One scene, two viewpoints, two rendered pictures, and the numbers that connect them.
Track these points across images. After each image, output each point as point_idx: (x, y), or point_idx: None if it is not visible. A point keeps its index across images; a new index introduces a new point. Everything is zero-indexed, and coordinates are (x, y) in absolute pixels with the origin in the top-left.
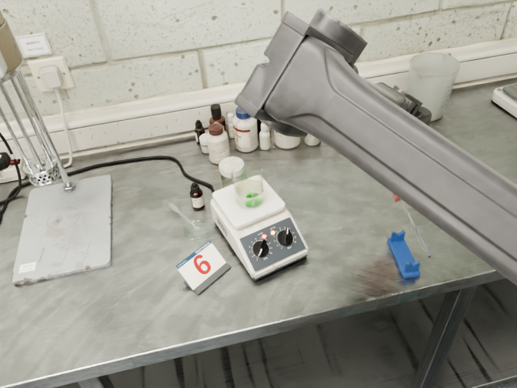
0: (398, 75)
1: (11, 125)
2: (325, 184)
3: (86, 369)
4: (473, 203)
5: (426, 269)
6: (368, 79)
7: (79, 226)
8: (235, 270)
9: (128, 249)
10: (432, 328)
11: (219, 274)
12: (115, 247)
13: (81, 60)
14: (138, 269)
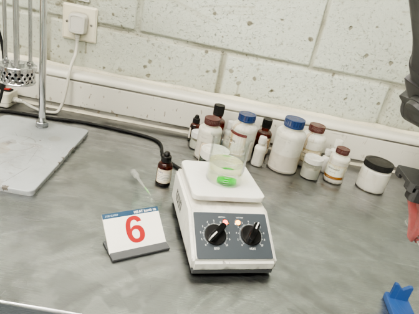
0: (416, 148)
1: (23, 58)
2: (313, 214)
3: None
4: None
5: None
6: (384, 141)
7: (26, 153)
8: (172, 254)
9: (62, 190)
10: None
11: (151, 250)
12: (48, 184)
13: (112, 19)
14: (58, 211)
